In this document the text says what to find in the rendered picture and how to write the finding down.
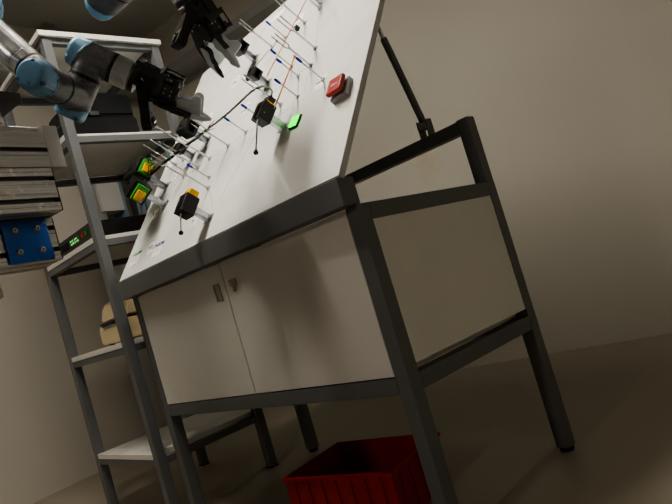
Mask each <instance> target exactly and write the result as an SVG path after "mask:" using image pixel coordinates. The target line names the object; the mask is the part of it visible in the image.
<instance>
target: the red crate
mask: <svg viewBox="0 0 672 504"><path fill-rule="evenodd" d="M282 482H283V483H286V486H287V490H288V493H289V497H290V500H291V504H426V503H427V502H428V501H429V500H430V499H431V495H430V492H429V489H428V485H427V482H426V478H425V475H424V472H423V468H422V465H421V462H420V458H419V455H418V452H417V448H416V445H415V442H414V438H413V435H412V434H409V435H400V436H390V437H380V438H370V439H360V440H350V441H341V442H337V443H335V444H334V445H332V446H331V447H329V448H328V449H326V450H325V451H323V452H322V453H320V454H319V455H317V456H316V457H314V458H313V459H311V460H310V461H308V462H307V463H305V464H304V465H302V466H301V467H299V468H298V469H296V470H295V471H293V472H292V473H290V474H289V475H287V476H286V477H284V478H283V479H282Z"/></svg>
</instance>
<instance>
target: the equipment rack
mask: <svg viewBox="0 0 672 504"><path fill-rule="evenodd" d="M75 36H81V37H84V38H86V39H88V40H91V41H95V42H97V44H99V45H101V46H104V47H106V48H108V49H110V50H112V51H114V52H116V53H118V54H120V55H123V56H125V57H127V58H129V59H131V60H133V61H135V62H136V64H137V62H138V60H139V59H141V58H144V59H146V60H147V62H148V61H149V60H150V59H151V63H152V64H153V65H155V66H157V67H159V68H161V69H162V68H164V64H163V61H162V57H161V54H160V50H159V46H160V45H161V41H160V40H157V39H145V38H133V37H121V36H110V35H98V34H86V33H74V32H62V31H50V30H38V29H37V31H36V32H35V34H34V35H33V37H32V38H31V40H30V42H29V43H28V44H29V45H31V46H32V47H33V48H34V49H35V50H36V51H37V52H38V53H40V54H41V55H42V56H43V57H44V58H45V59H46V60H47V61H49V62H50V63H51V64H52V65H53V66H54V67H56V68H57V69H59V70H61V71H62V72H64V73H66V74H68V73H69V71H70V68H71V66H69V64H67V63H66V62H65V59H64V57H65V53H66V49H67V46H68V44H69V42H70V41H71V39H72V38H74V37H75ZM0 91H4V92H15V93H20V96H21V99H22V102H21V103H20V104H19V105H18V106H55V104H54V103H52V102H49V101H47V100H45V99H42V98H40V97H36V96H33V95H31V94H29V93H28V92H27V91H25V90H24V89H22V88H21V87H20V86H19V84H18V82H17V79H16V77H15V76H14V75H12V74H11V73H9V75H8V76H7V78H6V79H5V81H4V82H3V84H2V86H1V87H0ZM165 112H166V116H167V119H168V123H169V126H170V130H171V131H166V132H168V133H169V134H170V135H172V136H173V137H175V138H177V136H176V135H178V134H177V133H176V130H177V128H178V126H179V124H180V120H179V117H178V115H175V114H173V113H171V112H169V111H167V110H165ZM58 116H59V119H60V123H61V127H62V130H63V134H64V135H63V136H62V137H61V138H60V143H61V147H62V150H63V154H64V158H65V161H66V165H67V167H66V168H64V169H63V170H61V171H60V172H58V173H57V174H55V175H54V176H55V180H58V181H56V184H57V187H68V186H78V188H79V192H80V195H81V199H82V203H83V206H84V210H85V214H86V217H87V221H88V224H89V228H90V232H91V235H92V238H91V239H89V240H88V241H86V242H85V243H83V244H82V245H80V246H79V247H77V248H76V249H74V250H73V251H71V252H70V253H68V254H67V255H65V256H64V257H63V259H62V260H60V261H58V262H56V263H54V264H52V265H50V266H47V267H45V268H44V272H45V275H46V279H47V283H48V286H49V290H50V294H51V297H52V301H53V305H54V309H55V312H56V316H57V320H58V323H59V327H60V331H61V334H62V338H63V342H64V345H65V349H66V353H67V357H68V360H69V364H70V368H71V371H72V375H73V379H74V382H75V386H76V390H77V393H78V397H79V401H80V404H81V408H82V412H83V416H84V419H85V423H86V427H87V430H88V434H89V438H90V441H91V445H92V449H93V452H94V456H95V460H96V464H97V467H98V471H99V475H100V478H101V482H102V486H103V489H104V493H105V497H106V500H107V504H119V502H118V498H117V494H116V491H115V487H114V483H113V480H112V476H111V472H110V469H109V465H126V466H155V467H156V471H157V474H158V478H159V482H160V485H161V489H162V493H163V496H164V500H165V503H166V504H179V501H178V497H177V494H176V490H175V487H174V483H173V479H172V476H171V472H170V469H169V465H168V463H169V462H171V461H174V460H176V459H177V457H176V453H175V449H174V446H173V442H172V439H171V435H170V432H169V428H168V426H165V427H163V428H160V429H158V425H157V422H156V418H155V414H154V411H153V407H152V404H151V400H150V396H149V393H148V389H147V386H146V382H145V378H144V375H143V371H142V367H141V364H140V360H139V357H138V353H137V351H138V350H141V349H144V348H146V345H145V342H144V338H143V336H142V337H138V338H135V339H133V335H132V331H131V328H130V324H129V321H128V317H127V313H126V310H125V306H124V303H123V301H122V299H121V295H120V291H119V288H118V281H117V277H116V274H115V270H114V266H117V265H123V264H127V262H128V259H129V257H130V254H131V252H132V249H133V247H134V244H135V242H136V239H137V237H138V234H139V232H140V230H137V231H131V232H125V233H118V234H112V235H106V236H105V234H104V230H103V227H102V223H101V220H100V216H99V212H98V209H97V205H96V201H95V198H94V194H93V191H92V187H91V184H100V183H111V182H120V183H121V187H122V190H123V189H124V188H125V186H126V184H127V183H128V181H126V180H124V177H125V175H126V173H127V171H128V168H129V166H130V164H132V163H133V162H134V161H136V160H137V159H138V158H140V157H142V158H143V159H144V158H146V159H147V160H148V159H149V158H150V157H152V160H155V159H156V158H155V157H159V155H158V154H156V153H155V152H158V153H159V154H163V153H164V152H165V151H166V150H165V151H164V149H162V147H160V146H159V145H161V144H162V146H163V147H165V148H166V149H169V148H168V147H167V146H169V147H172V146H173V145H174V144H175V142H176V140H175V139H173V138H172V137H170V136H168V135H167V134H165V133H166V132H165V133H163V132H162V131H154V132H124V133H95V134H77V133H76V129H75V126H74V122H73V120H71V119H69V118H66V117H64V116H62V115H60V114H58ZM174 134H176V135H174ZM150 139H151V140H153V141H155V142H156V143H158V144H159V145H157V144H155V143H154V142H152V141H151V140H150ZM159 141H160V142H161V144H160V143H159ZM163 143H164V144H166V145H167V146H165V145H163ZM143 144H144V145H145V146H147V147H149V148H150V149H152V150H154V151H155V152H153V151H152V150H150V149H148V148H147V147H145V146H143ZM150 154H152V155H153V156H155V157H153V156H151V155H150ZM149 161H151V160H150V159H149ZM111 175H117V176H111ZM99 176H105V177H99ZM89 177H93V178H89ZM64 179H70V180H64ZM126 257H127V258H126ZM120 258H122V259H120ZM115 259H117V260H115ZM94 263H95V264H94ZM88 264H90V265H88ZM83 265H85V266H83ZM78 266H79V267H78ZM72 267H74V268H72ZM97 269H101V271H102V275H103V279H104V282H105V286H106V290H107V293H108V297H109V300H110V304H111V308H112V311H113V315H114V319H115V322H116V326H117V329H118V333H119V337H120V340H121V343H118V344H115V345H112V346H108V347H105V348H102V349H99V350H96V351H92V352H89V353H86V354H83V355H80V356H79V355H78V351H77V347H76V344H75V340H74V336H73V333H72V329H71V325H70V322H69V318H68V314H67V311H66V307H65V303H64V300H63V296H62V292H61V289H60V285H59V281H58V278H57V277H61V276H66V275H71V274H76V273H81V272H87V271H92V270H97ZM120 355H125V358H126V362H127V366H128V369H129V373H130V377H131V380H132V384H133V387H134V391H135V395H136V398H137V402H138V406H139V409H140V413H141V416H142V420H143V424H144V427H145V431H146V435H144V436H141V437H139V438H136V439H134V440H132V441H129V442H127V443H124V444H122V445H119V446H117V447H115V448H112V449H110V450H107V451H105V450H104V447H103V443H102V439H101V436H100V432H99V428H98V425H97V421H96V417H95V414H94V410H93V406H92V403H91V399H90V395H89V392H88V388H87V384H86V380H85V377H84V373H83V369H82V366H84V365H88V364H92V363H95V362H99V361H102V360H106V359H110V358H113V357H117V356H120ZM182 421H183V425H184V429H185V432H186V436H187V439H188V443H189V446H190V450H191V452H193V451H196V455H197V458H198V462H199V466H204V465H206V464H209V463H210V462H209V461H208V457H207V454H206V450H205V446H206V445H208V444H210V443H212V442H215V441H217V440H219V439H221V438H223V437H225V436H228V435H230V434H232V433H234V432H236V431H238V430H241V429H243V428H245V427H247V426H249V425H251V424H253V423H254V424H255V427H256V431H257V434H258V438H259V441H260V445H261V448H262V452H263V455H264V459H265V462H266V466H267V467H266V468H273V467H275V466H277V465H279V463H278V462H277V459H276V455H275V452H274V448H273V445H272V441H271V438H270V434H269V431H268V427H267V424H266V420H265V417H264V413H263V410H262V408H257V409H246V410H235V411H224V412H213V413H202V414H191V415H186V418H185V419H182ZM237 422H238V423H237ZM235 423H236V424H235ZM233 424H234V425H233ZM230 425H231V426H230ZM228 426H229V427H228ZM226 427H227V428H226ZM224 428H225V429H224ZM219 430H220V431H219ZM217 431H218V432H217ZM215 432H216V433H215ZM213 433H214V434H213ZM210 434H211V435H210ZM208 435H209V436H208ZM206 436H207V437H206ZM204 437H205V438H204ZM202 438H203V439H202ZM190 443H191V444H190ZM173 451H174V452H173ZM171 452H172V453H171ZM168 453H169V454H168ZM166 454H167V455H166Z"/></svg>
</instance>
